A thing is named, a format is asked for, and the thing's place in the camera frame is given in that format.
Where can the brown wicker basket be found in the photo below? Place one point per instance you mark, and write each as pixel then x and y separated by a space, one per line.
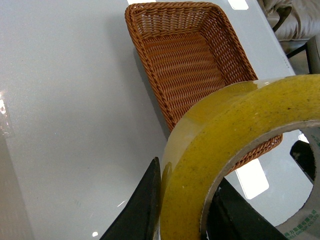
pixel 188 50

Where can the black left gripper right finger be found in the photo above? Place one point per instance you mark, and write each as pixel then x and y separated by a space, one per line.
pixel 231 217

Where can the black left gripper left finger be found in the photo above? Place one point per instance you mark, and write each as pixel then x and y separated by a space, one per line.
pixel 139 220

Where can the beige sofa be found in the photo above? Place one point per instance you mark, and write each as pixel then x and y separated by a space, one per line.
pixel 292 20

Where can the yellow packing tape roll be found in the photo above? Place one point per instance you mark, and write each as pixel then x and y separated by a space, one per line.
pixel 217 132

